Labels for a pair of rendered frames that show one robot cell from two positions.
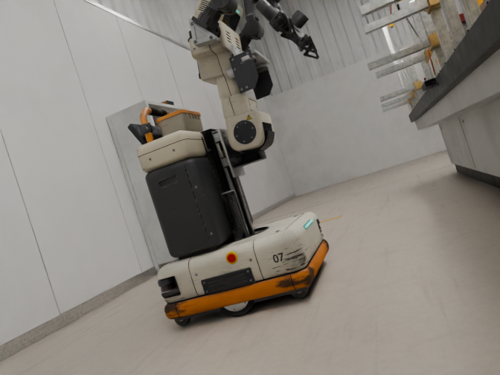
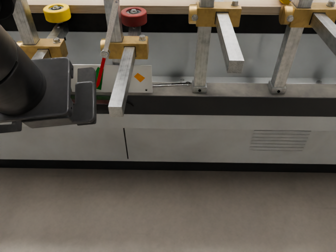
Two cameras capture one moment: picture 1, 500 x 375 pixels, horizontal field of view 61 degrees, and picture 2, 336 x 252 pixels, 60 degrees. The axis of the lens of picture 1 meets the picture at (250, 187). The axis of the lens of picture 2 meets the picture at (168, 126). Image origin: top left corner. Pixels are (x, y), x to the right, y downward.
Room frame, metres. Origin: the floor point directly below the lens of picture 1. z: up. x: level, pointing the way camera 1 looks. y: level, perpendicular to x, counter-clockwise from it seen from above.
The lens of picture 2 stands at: (2.00, -0.19, 1.25)
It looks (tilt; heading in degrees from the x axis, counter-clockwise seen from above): 42 degrees down; 252
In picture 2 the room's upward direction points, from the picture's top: straight up
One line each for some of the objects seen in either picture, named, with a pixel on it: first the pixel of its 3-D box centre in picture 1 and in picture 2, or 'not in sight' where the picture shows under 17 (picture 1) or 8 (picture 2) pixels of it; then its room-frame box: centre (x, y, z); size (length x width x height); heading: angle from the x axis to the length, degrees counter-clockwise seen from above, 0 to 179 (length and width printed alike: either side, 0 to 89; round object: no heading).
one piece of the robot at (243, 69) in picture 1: (249, 71); not in sight; (1.94, -0.16, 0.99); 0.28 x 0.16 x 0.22; 162
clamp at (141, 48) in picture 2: (435, 42); (125, 47); (1.88, -0.98, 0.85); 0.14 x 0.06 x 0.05; 161
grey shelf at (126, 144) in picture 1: (174, 184); not in sight; (4.34, 0.72, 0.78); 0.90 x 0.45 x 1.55; 161
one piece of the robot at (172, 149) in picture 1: (204, 181); not in sight; (2.05, 0.20, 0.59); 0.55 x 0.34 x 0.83; 162
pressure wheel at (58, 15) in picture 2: not in sight; (60, 23); (2.05, -1.19, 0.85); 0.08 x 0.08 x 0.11
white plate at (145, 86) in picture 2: (434, 66); (110, 79); (1.94, -0.97, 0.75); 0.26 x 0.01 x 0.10; 161
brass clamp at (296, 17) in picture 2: not in sight; (307, 15); (1.40, -0.82, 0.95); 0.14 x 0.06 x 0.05; 161
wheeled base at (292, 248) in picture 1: (248, 260); not in sight; (2.03, 0.11, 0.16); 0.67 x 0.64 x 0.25; 72
